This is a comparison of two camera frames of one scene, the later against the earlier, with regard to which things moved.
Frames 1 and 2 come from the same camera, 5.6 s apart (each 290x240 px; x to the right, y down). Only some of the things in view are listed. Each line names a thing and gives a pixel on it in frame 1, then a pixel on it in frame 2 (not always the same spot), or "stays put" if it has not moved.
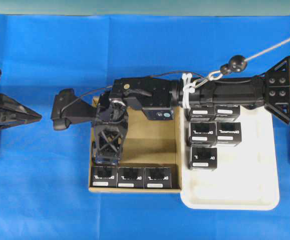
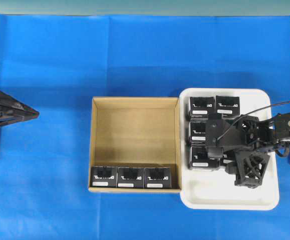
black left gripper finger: (2, 112) stays put
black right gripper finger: (112, 120) → (249, 167)
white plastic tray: (247, 176) stays put
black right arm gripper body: (156, 96) → (278, 133)
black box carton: (102, 163) → (226, 157)
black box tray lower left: (203, 158) stays put
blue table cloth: (37, 187) stays put
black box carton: (158, 177) stays put
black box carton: (104, 177) stays put
